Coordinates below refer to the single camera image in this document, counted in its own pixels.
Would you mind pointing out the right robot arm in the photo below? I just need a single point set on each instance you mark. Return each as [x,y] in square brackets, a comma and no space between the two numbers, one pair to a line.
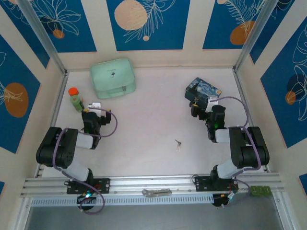
[249,148]

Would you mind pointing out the mint green zip pouch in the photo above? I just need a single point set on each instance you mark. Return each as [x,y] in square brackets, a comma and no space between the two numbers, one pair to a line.
[111,77]

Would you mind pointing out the green connector block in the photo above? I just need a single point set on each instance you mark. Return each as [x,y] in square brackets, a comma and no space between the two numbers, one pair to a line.
[260,191]

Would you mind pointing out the aluminium side rail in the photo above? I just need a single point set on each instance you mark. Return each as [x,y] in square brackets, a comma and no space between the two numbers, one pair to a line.
[56,107]
[243,95]

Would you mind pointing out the silver tape patch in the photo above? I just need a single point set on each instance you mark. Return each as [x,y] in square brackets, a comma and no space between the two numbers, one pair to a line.
[157,192]

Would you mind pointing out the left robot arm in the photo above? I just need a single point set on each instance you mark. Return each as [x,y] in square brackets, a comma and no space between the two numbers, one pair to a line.
[57,148]

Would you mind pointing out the starry night print box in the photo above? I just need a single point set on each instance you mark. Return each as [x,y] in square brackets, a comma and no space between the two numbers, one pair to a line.
[204,89]

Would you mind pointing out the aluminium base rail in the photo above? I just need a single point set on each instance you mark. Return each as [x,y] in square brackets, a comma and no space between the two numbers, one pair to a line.
[153,183]

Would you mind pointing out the black controller board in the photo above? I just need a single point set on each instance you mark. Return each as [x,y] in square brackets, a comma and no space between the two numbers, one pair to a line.
[223,200]
[86,198]

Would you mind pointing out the silver key bunch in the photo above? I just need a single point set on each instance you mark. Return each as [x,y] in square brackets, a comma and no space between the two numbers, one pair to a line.
[178,145]

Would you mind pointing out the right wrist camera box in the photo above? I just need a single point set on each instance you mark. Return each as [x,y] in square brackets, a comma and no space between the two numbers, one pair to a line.
[212,103]

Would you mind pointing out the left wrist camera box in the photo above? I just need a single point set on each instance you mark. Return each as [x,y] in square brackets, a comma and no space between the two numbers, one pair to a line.
[95,105]

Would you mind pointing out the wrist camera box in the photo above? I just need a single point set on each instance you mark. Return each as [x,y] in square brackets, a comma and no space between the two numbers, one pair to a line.
[95,105]
[212,103]

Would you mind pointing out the green bottle orange cap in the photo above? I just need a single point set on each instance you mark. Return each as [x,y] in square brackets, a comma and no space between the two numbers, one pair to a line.
[76,100]

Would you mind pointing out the aluminium frame post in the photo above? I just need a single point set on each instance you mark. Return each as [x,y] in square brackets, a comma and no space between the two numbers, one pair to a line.
[43,38]
[254,33]

